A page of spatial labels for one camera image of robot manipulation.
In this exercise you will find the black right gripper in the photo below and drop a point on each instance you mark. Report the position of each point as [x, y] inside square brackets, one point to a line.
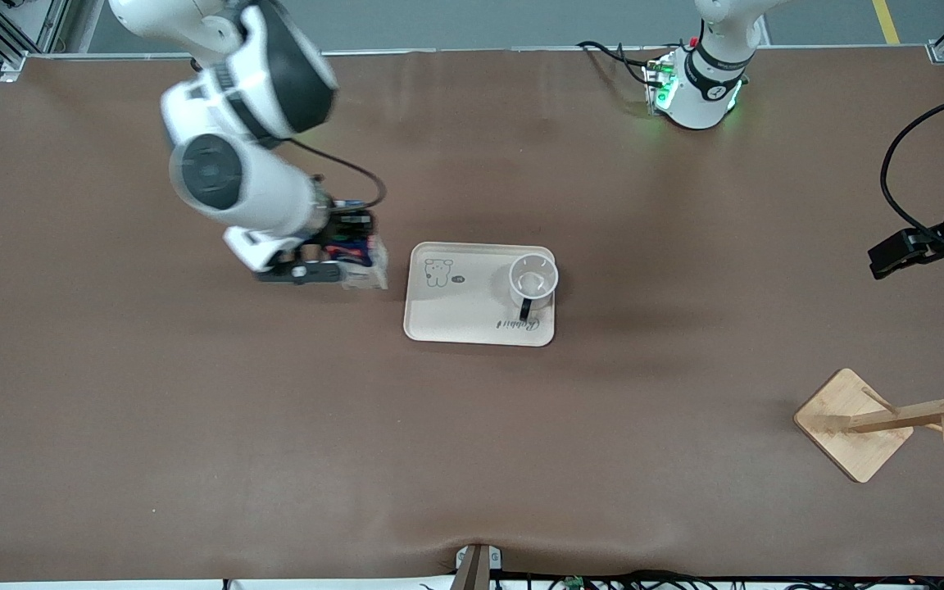
[355, 223]

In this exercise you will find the blue milk carton green cap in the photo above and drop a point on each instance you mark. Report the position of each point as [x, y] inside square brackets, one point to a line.
[365, 279]

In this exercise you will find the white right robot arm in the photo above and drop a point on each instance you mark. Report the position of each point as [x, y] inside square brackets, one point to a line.
[251, 188]

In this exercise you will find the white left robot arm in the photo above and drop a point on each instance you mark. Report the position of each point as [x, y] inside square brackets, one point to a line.
[697, 102]

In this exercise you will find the cream tray with bear print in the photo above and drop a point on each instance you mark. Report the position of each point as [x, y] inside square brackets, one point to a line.
[456, 315]

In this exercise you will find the brown table cover sheet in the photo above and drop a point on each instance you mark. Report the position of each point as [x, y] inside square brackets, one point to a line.
[357, 451]

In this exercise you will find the wooden mug stand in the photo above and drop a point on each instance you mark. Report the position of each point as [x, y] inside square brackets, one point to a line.
[849, 442]

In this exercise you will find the green terminal connector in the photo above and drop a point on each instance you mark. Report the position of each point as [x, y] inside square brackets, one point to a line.
[575, 583]

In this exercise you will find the metal table corner bracket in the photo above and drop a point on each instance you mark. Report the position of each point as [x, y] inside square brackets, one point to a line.
[941, 52]
[13, 67]

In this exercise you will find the grey metal camera post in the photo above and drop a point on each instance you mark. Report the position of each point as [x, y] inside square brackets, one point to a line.
[476, 569]

